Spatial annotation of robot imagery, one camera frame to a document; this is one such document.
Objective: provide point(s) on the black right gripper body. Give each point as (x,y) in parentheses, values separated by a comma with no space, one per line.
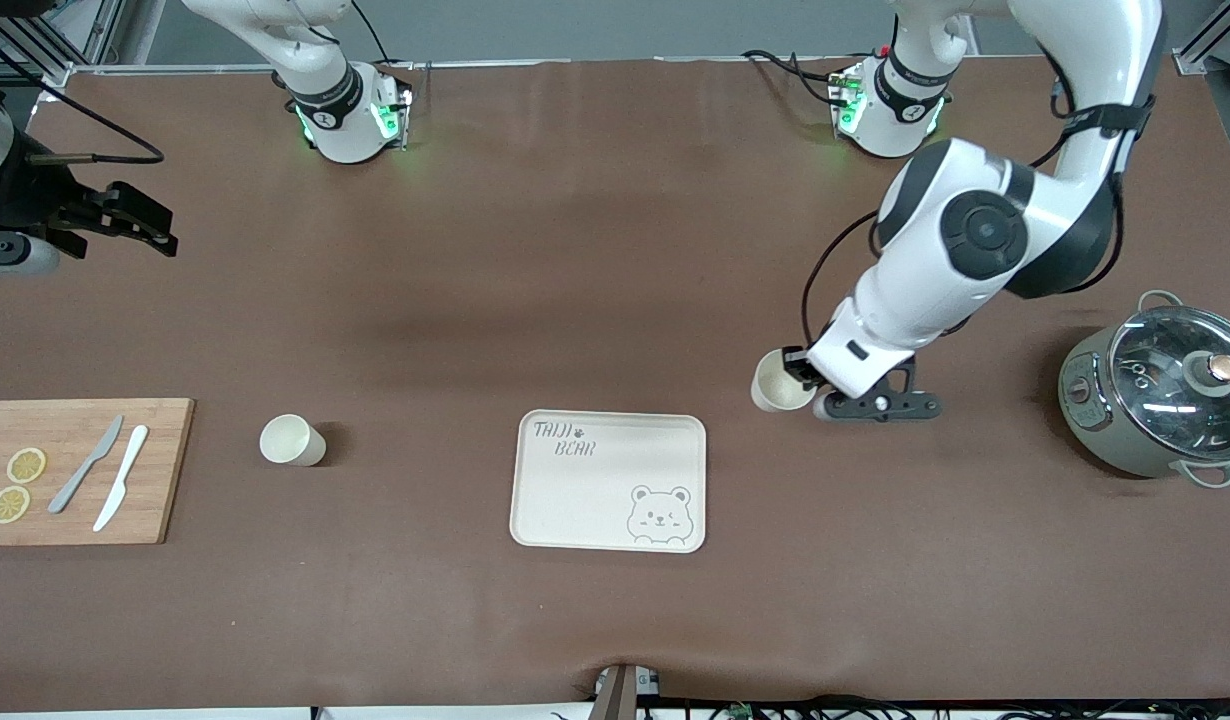
(30,200)

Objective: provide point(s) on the white IKEA cup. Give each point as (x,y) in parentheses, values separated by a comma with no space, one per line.
(775,385)
(291,441)

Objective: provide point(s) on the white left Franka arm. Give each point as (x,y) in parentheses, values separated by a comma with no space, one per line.
(975,235)

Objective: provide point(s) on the cream bear print tray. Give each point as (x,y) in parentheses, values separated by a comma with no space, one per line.
(595,500)

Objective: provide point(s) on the wooden cutting board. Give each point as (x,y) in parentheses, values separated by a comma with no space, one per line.
(165,470)

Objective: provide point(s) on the grey plastic knife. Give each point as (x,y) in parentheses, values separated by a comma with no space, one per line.
(80,472)

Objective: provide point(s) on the white plastic knife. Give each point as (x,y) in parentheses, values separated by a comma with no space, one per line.
(123,480)

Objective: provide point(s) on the lemon slice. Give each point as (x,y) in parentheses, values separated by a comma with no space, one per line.
(9,505)
(26,465)

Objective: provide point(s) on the glass pot lid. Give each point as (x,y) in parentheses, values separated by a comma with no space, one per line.
(1165,400)

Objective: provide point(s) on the aluminium frame profile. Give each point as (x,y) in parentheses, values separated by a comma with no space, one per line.
(1210,35)
(85,40)

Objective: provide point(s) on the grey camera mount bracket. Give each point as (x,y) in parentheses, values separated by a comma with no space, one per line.
(620,692)

